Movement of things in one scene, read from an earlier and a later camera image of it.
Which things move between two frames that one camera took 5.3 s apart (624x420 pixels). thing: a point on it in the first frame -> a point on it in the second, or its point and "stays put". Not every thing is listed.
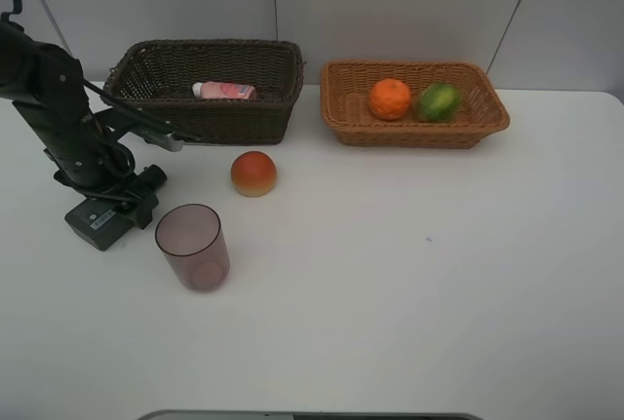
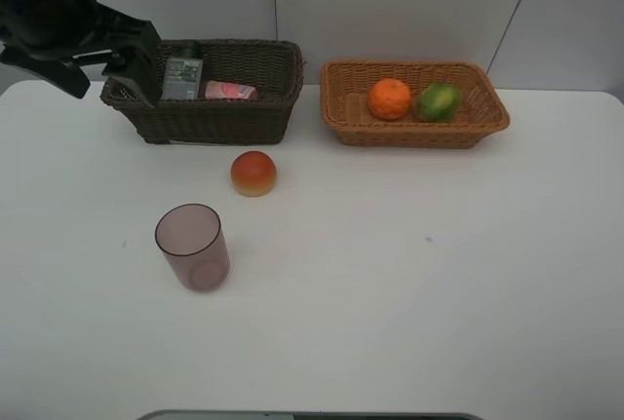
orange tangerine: (389, 99) stays put
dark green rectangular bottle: (101, 221) -> (182, 76)
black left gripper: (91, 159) -> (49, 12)
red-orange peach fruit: (253, 173) stays put
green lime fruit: (439, 102) stays put
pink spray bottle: (211, 90) stays put
